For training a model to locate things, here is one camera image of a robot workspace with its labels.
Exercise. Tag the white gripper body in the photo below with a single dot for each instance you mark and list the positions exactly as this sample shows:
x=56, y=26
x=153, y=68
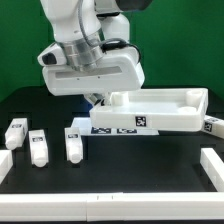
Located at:
x=118, y=70

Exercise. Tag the white desk top tray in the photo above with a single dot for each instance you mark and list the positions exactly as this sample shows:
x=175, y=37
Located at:
x=173, y=109

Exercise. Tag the white right corner block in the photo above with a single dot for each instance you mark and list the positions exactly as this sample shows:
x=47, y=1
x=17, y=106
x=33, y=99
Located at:
x=214, y=167

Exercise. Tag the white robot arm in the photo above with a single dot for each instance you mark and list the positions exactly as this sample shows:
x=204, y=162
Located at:
x=91, y=53

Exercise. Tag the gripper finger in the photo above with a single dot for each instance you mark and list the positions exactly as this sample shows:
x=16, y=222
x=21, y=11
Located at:
x=95, y=98

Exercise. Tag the white left corner block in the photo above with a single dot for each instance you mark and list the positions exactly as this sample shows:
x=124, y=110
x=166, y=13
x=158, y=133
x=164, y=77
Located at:
x=6, y=163

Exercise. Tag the white corner block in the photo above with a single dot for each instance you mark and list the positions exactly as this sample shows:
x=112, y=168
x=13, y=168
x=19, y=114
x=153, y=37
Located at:
x=6, y=163
x=214, y=167

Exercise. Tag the white front rail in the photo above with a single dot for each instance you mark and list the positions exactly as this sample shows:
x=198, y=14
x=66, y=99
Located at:
x=112, y=207

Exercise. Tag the white marker plate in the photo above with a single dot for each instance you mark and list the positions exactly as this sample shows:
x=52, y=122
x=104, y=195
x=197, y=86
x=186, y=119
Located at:
x=86, y=129

